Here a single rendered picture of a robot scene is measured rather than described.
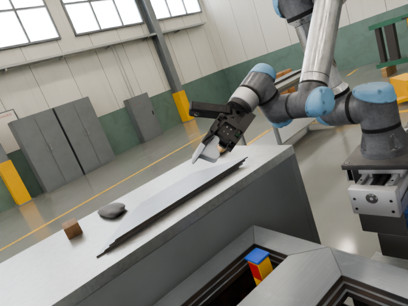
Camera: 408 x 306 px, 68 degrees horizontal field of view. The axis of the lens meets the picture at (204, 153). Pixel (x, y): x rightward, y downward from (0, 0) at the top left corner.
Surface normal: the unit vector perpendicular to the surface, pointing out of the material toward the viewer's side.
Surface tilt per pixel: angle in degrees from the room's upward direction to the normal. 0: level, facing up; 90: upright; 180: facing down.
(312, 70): 55
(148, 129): 90
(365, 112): 90
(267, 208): 90
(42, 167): 90
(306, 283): 0
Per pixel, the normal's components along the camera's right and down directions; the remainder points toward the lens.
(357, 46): -0.66, 0.41
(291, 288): -0.33, -0.91
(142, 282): 0.57, 0.01
